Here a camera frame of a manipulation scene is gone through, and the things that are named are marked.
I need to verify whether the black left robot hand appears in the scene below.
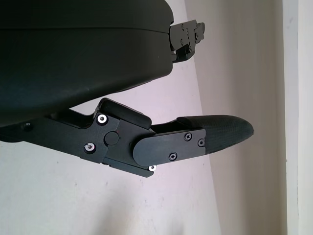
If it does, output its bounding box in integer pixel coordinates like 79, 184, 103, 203
0, 0, 255, 179

